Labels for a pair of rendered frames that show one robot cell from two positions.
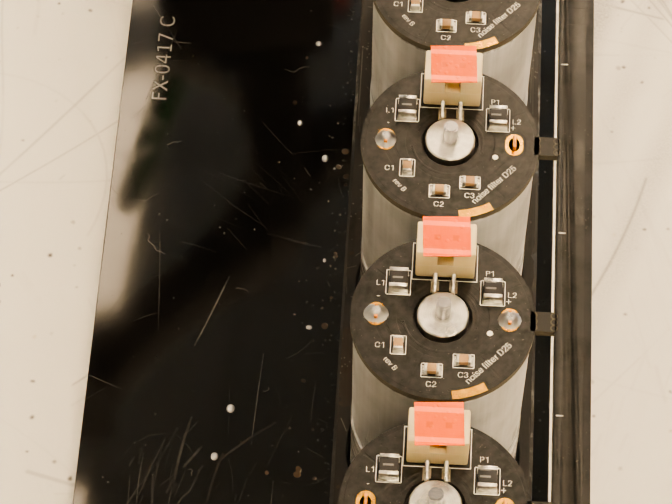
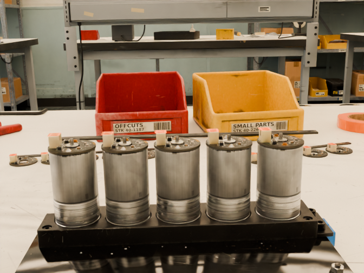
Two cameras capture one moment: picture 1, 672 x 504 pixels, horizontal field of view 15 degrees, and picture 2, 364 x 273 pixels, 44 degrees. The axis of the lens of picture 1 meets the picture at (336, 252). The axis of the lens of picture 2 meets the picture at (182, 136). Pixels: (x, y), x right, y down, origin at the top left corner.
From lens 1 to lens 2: 0.38 m
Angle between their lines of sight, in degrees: 80
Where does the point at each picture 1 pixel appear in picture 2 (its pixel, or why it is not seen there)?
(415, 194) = (194, 144)
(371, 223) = (189, 173)
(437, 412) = (261, 129)
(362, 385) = (243, 163)
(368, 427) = (245, 181)
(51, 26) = not seen: outside the picture
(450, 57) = (158, 131)
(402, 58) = (142, 160)
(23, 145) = not seen: outside the picture
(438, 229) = (211, 130)
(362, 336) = (239, 147)
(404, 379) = (248, 143)
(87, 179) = not seen: outside the picture
